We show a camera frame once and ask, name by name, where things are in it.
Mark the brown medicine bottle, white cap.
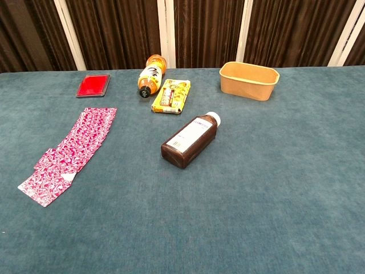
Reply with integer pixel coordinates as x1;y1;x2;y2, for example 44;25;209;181
160;111;222;170

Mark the yellow snack packet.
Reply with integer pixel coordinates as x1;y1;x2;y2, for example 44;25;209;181
151;78;192;115

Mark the orange drink bottle, black cap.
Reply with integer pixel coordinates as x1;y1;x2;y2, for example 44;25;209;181
137;54;168;100

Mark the teal velvet table cloth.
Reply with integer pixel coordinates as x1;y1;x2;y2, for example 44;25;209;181
0;65;365;274

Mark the kraft paper bowl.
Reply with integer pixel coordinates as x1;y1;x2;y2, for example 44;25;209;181
218;61;281;102

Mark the red ink pad, black case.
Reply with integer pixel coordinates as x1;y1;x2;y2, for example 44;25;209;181
75;73;112;99

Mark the dark brown pleated curtain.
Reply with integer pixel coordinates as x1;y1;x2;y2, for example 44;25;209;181
0;0;365;74

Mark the white frame post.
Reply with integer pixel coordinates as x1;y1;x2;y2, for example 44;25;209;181
327;0;365;68
156;0;177;70
235;0;254;63
53;0;87;71

